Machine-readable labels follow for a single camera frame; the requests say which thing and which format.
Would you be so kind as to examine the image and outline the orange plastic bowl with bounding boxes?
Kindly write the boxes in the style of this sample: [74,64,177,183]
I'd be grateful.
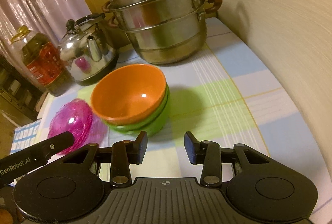
[91,64,167,125]

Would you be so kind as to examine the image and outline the pink transparent floral plate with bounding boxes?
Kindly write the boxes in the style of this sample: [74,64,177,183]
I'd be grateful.
[48,98,93,155]

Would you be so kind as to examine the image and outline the blue white checked cloth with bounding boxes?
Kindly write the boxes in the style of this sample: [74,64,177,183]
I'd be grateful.
[10,119,41,154]

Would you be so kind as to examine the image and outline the black folding rack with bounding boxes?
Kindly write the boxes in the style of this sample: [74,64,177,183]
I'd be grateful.
[1,55,43,121]

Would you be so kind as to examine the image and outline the cooking oil bottle red label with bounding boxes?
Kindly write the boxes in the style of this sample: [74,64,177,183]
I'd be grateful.
[11,25,74,96]

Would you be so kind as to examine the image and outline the stacked steel steamer pot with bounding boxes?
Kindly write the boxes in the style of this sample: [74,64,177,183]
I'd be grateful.
[102,0,223,65]

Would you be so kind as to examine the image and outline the steel kettle black handle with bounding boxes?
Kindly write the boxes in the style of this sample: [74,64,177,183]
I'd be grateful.
[59,13,119,86]

